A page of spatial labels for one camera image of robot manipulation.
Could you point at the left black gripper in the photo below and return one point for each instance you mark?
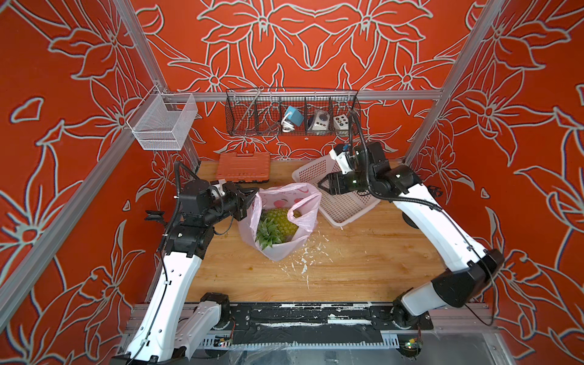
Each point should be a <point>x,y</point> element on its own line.
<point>242,200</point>

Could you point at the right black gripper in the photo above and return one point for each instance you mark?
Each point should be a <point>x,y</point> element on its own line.
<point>331,181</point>

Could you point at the white perforated plastic basket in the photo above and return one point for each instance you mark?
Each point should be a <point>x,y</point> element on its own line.
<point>338,209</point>

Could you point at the pink plastic bag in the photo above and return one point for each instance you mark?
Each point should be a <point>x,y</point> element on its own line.
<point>302,201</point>

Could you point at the pineapple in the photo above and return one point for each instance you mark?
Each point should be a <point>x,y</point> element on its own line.
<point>274,228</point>

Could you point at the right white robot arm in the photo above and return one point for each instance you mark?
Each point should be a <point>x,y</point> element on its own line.
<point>470,266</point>

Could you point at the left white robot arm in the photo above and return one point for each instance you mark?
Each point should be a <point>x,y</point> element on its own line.
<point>162,337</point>

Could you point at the orange plastic tool case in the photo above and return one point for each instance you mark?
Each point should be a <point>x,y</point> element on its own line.
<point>244,167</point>

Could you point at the white device with knobs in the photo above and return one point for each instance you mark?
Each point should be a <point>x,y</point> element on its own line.
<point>319,122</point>

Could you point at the white button box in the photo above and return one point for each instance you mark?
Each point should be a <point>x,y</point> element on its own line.
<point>341,124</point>

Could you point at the left black round stand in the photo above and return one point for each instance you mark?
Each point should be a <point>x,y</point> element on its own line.
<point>156,216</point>

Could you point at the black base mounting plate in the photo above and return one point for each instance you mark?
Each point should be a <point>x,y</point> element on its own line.
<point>316,324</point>

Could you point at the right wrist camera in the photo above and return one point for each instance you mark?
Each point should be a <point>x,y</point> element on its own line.
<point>341,155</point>

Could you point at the teal box with cable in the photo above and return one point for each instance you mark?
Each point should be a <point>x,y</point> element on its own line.
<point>292,120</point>

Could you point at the black wire wall basket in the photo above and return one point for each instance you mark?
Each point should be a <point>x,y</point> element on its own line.
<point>274,111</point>

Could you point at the clear wire wall basket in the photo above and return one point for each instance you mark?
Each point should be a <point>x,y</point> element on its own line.
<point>160,125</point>

